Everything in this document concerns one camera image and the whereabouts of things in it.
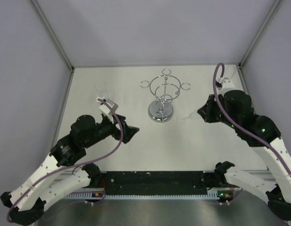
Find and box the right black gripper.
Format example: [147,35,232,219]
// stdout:
[197,93,238,129]

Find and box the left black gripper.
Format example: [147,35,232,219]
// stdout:
[84,113,139,148]

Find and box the clear round wine glass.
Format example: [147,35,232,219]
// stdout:
[224,65,237,79]

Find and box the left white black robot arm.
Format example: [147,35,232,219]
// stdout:
[0,114,140,226]

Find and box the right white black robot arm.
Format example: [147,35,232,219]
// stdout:
[197,90,291,221]

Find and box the chrome wine glass rack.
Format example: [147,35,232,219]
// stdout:
[140,69,191,123]

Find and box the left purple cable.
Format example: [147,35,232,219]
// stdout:
[6,98,126,223]

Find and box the purple cable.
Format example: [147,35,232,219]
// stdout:
[6,98,126,223]
[213,63,291,181]

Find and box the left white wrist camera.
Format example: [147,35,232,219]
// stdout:
[96,98,118,123]

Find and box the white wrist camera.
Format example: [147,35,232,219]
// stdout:
[96,98,118,123]
[216,78,235,92]

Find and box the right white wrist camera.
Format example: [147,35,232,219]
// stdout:
[216,78,235,92]

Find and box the aluminium frame post right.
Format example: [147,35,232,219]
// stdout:
[238,0,283,68]

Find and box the aluminium frame post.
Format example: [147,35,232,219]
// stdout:
[29,0,74,72]
[238,0,283,68]

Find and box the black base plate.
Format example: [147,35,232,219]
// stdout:
[89,171,230,196]

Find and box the grey slotted cable duct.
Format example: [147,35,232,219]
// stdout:
[64,190,233,201]

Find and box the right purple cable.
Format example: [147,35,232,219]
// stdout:
[213,63,291,181]

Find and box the aluminium frame post left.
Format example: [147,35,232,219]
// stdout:
[29,0,74,72]

